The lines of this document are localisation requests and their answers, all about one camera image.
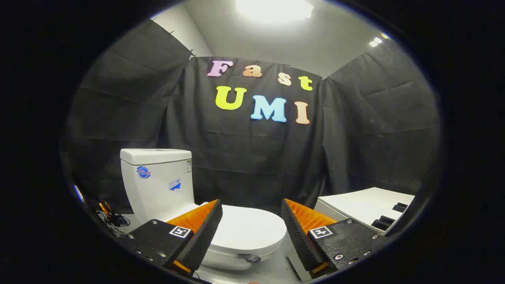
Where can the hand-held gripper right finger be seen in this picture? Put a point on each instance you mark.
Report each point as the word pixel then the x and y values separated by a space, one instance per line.
pixel 302 240

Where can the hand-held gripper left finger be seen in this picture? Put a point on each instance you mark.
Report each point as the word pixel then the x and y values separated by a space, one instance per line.
pixel 205 236

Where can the white toilet lid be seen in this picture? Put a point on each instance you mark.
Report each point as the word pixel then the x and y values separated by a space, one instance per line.
pixel 248 228

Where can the white ceramic toilet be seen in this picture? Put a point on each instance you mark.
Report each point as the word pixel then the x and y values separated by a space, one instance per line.
pixel 156 185

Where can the white drawer cabinet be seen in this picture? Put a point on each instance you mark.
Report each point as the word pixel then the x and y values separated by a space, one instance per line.
pixel 363 205

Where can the black backdrop cloth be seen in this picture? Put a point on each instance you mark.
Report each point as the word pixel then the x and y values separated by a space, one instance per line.
pixel 252 157

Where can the small ceiling light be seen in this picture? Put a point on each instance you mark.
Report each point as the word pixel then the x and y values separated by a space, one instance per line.
pixel 376 41

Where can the large ceiling light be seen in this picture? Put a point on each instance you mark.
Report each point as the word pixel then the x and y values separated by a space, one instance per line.
pixel 274 8

